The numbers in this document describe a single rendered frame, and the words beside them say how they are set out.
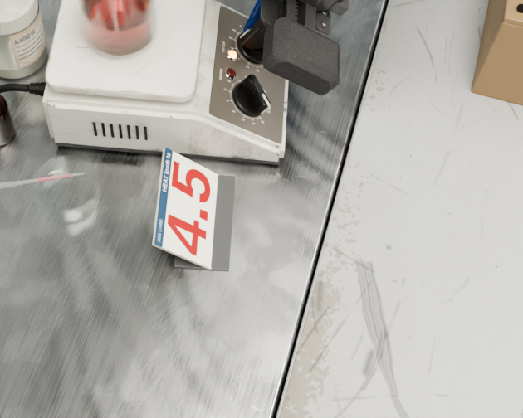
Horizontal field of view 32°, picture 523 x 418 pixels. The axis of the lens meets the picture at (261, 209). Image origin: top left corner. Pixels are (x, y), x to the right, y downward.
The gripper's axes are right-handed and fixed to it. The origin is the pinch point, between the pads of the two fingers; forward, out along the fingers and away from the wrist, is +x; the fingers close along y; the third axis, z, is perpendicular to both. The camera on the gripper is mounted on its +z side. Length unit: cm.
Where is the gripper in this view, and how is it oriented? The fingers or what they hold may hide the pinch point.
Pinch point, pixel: (269, 19)
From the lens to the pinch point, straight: 77.9
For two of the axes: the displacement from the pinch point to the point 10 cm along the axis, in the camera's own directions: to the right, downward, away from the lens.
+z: -8.3, -3.2, -4.7
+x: -5.6, 3.8, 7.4
